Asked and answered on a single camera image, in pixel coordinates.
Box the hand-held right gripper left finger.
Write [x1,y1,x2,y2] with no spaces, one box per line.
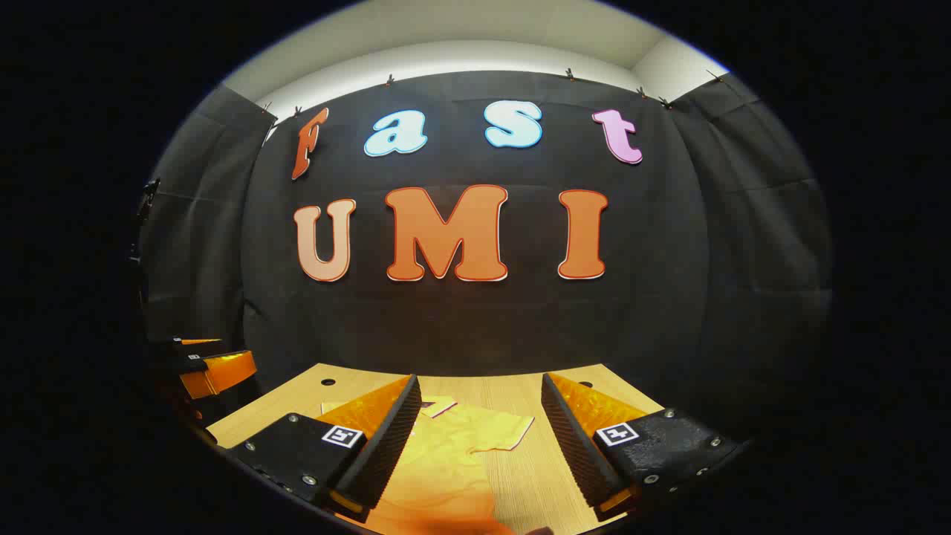
[225,374,422,523]

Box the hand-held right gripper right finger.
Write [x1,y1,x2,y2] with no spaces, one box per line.
[541,372,744,521]

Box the orange T-shirt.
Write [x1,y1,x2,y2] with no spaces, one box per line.
[321,396,536,535]

